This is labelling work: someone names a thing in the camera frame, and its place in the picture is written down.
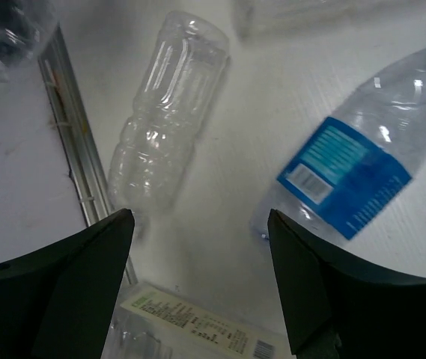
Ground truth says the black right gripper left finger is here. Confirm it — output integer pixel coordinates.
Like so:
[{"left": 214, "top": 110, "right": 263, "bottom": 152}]
[{"left": 0, "top": 209, "right": 135, "bottom": 358}]

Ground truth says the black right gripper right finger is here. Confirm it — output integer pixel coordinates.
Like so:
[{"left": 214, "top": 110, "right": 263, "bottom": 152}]
[{"left": 267, "top": 209, "right": 426, "bottom": 358}]

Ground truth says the slim clear plastic bottle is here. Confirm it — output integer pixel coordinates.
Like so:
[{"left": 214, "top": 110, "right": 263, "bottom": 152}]
[{"left": 106, "top": 10, "right": 231, "bottom": 240}]

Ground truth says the clear ridged plastic bottle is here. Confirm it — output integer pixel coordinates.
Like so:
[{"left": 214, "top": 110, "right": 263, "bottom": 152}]
[{"left": 0, "top": 1, "right": 58, "bottom": 95}]

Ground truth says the white label clear bottle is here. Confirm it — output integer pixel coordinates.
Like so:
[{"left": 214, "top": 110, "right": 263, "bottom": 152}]
[{"left": 101, "top": 282, "right": 292, "bottom": 358}]

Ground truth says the blue label water bottle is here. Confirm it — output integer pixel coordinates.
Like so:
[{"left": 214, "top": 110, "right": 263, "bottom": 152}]
[{"left": 251, "top": 48, "right": 426, "bottom": 242}]

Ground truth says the crumpled clear plastic bottle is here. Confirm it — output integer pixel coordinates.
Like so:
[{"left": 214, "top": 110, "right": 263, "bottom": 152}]
[{"left": 231, "top": 1, "right": 426, "bottom": 39}]

